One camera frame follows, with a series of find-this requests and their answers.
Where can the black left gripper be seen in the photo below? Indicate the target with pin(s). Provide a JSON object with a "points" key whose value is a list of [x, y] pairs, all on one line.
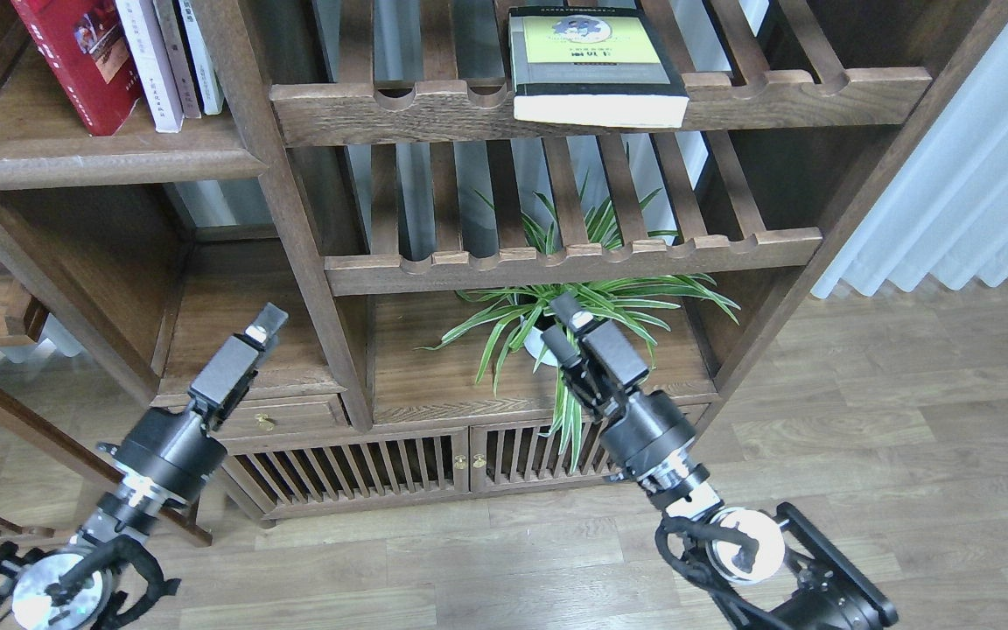
{"points": [[168, 457]]}

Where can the wooden furniture at left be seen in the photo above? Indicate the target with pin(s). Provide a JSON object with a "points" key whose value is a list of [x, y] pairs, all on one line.
{"points": [[52, 409]]}

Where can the red paperback book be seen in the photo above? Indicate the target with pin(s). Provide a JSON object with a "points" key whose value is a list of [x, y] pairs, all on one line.
{"points": [[84, 44]]}

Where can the white green upright book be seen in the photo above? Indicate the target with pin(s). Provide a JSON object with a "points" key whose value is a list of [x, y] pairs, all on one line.
{"points": [[212, 99]]}

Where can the dark wooden bookshelf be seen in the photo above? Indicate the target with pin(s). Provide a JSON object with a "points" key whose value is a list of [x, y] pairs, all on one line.
{"points": [[360, 205]]}

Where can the pale lavender white book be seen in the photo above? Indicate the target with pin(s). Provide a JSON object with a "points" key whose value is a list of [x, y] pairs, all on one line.
{"points": [[147, 47]]}

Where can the white sheer curtain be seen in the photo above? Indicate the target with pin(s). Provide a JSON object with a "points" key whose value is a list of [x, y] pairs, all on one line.
{"points": [[945, 215]]}

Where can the white plant pot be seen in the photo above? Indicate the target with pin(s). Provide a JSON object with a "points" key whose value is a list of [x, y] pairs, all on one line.
{"points": [[537, 349]]}

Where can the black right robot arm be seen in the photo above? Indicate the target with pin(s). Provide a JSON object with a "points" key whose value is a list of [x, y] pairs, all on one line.
{"points": [[762, 571]]}

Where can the yellow green black book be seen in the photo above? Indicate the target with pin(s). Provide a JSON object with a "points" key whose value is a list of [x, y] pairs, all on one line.
{"points": [[602, 66]]}

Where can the green spider plant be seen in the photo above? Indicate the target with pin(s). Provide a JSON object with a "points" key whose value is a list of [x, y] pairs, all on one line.
{"points": [[519, 311]]}

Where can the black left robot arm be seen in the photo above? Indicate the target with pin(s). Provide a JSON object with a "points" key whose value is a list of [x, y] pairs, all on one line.
{"points": [[104, 577]]}

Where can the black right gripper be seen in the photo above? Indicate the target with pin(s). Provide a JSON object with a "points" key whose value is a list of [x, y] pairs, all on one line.
{"points": [[647, 436]]}

